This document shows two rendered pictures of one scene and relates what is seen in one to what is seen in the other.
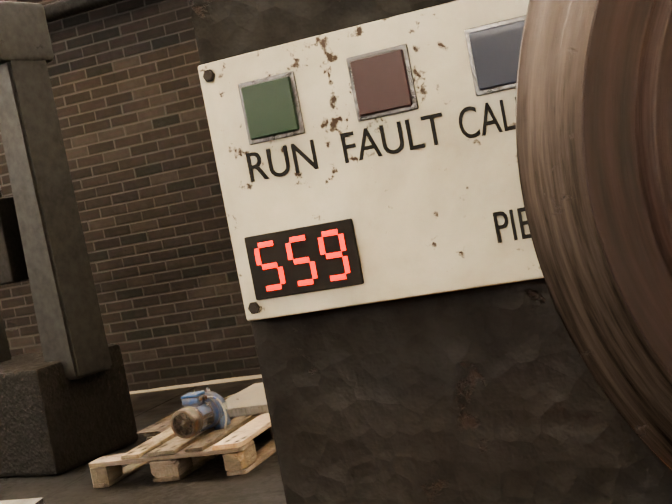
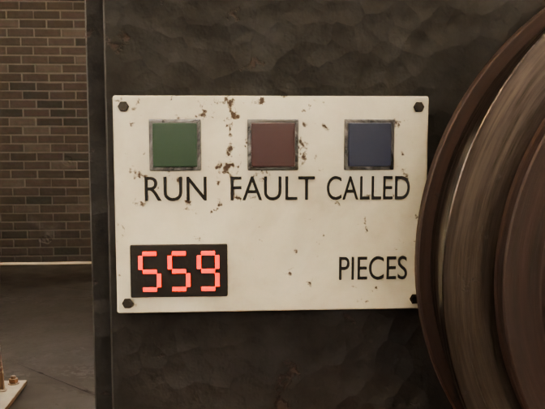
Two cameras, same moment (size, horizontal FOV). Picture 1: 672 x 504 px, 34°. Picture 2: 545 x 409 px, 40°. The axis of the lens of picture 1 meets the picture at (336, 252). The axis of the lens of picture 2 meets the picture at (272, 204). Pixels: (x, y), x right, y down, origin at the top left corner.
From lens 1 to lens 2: 28 cm
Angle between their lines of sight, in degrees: 26
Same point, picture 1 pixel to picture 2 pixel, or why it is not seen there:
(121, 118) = not seen: outside the picture
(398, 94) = (286, 157)
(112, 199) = not seen: outside the picture
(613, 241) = (513, 320)
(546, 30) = (484, 157)
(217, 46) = (126, 81)
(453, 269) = (301, 294)
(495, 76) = (362, 159)
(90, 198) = not seen: outside the picture
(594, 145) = (515, 251)
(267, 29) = (174, 78)
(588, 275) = (478, 337)
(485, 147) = (342, 208)
